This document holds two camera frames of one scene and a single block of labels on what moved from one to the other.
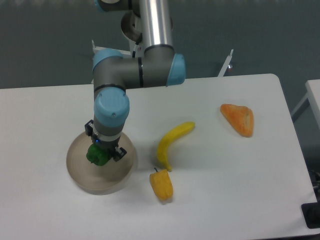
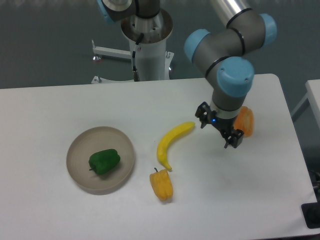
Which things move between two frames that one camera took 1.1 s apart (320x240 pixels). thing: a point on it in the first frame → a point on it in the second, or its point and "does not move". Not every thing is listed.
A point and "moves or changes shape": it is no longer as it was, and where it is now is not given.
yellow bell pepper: x=161 y=184 does not move
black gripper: x=111 y=145 → x=234 y=137
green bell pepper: x=97 y=155 moves or changes shape
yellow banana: x=175 y=132 does not move
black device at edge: x=311 y=213 does not move
